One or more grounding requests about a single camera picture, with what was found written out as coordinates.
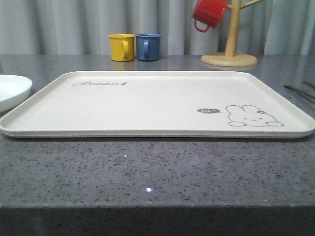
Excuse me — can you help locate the white round plate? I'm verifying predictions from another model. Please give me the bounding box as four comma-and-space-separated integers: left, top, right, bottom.
0, 75, 32, 112

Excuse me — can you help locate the steel chopstick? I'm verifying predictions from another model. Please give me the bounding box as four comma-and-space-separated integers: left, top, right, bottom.
303, 81, 315, 89
284, 85, 315, 100

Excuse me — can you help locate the cream rabbit serving tray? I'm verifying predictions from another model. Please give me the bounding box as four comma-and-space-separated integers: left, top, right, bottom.
0, 71, 315, 138

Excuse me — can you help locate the blue enamel mug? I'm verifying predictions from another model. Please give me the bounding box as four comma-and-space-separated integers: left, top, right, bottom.
136, 33, 161, 61

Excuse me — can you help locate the yellow enamel mug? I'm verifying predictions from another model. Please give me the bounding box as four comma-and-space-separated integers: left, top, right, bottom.
108, 33, 135, 61

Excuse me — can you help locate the wooden mug tree stand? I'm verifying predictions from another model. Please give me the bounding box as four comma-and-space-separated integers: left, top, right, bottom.
201, 0, 261, 67

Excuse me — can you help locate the red enamel mug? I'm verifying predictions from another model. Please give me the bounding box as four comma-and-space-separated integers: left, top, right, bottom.
192, 0, 228, 32

